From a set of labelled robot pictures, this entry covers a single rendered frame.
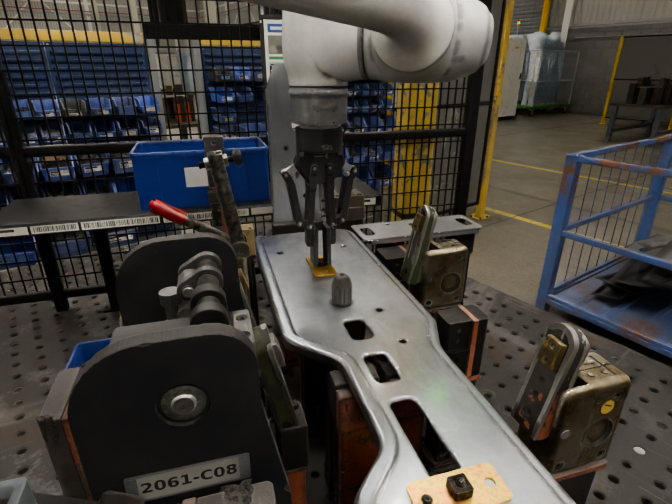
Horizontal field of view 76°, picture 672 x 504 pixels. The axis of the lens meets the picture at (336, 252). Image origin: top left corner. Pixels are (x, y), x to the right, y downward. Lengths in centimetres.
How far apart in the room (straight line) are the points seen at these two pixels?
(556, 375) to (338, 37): 48
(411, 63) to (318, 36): 14
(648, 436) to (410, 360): 61
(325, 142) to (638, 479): 76
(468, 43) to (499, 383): 71
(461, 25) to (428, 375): 43
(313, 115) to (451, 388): 42
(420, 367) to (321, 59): 43
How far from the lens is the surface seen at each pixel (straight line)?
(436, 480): 43
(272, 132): 97
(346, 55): 64
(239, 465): 34
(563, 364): 48
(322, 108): 67
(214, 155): 68
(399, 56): 59
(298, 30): 66
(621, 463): 97
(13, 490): 25
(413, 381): 53
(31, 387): 117
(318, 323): 62
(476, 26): 62
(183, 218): 71
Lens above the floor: 133
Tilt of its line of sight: 23 degrees down
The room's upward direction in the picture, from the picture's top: straight up
